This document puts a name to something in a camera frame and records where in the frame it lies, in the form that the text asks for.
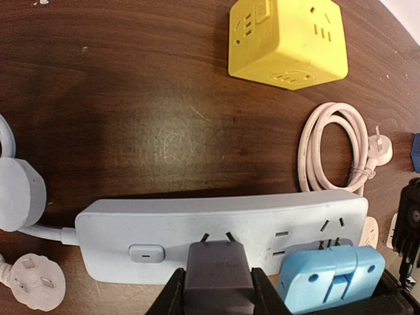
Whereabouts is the white plug adapter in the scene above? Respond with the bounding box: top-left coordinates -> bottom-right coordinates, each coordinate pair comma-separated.
386,213 -> 398,249

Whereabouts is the grey-blue power strip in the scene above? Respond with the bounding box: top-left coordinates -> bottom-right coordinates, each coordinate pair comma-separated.
75,190 -> 368,285

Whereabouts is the pink round power strip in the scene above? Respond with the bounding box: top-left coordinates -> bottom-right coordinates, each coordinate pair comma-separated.
359,216 -> 379,249

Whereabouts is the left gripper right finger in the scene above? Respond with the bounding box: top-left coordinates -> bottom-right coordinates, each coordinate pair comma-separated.
251,268 -> 289,315

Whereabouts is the blue cube socket adapter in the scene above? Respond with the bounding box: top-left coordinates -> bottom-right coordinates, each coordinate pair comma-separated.
411,133 -> 420,174

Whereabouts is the yellow cube socket adapter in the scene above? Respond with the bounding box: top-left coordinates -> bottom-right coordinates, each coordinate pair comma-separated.
228,0 -> 348,91

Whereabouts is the light blue plug adapter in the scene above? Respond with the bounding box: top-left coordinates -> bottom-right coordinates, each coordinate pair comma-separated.
278,245 -> 385,314

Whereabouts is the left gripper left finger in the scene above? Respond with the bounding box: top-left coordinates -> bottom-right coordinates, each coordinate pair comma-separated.
145,268 -> 186,315

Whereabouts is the dark grey USB charger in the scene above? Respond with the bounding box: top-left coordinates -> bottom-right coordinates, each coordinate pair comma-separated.
183,232 -> 255,314

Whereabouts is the pink coiled power cable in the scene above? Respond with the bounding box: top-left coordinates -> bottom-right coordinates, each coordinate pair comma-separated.
297,102 -> 394,197

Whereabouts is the white coiled cable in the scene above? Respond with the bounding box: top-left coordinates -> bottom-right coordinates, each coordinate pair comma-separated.
0,252 -> 67,312

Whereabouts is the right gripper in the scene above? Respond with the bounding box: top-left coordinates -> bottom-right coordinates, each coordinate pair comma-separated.
392,177 -> 419,289

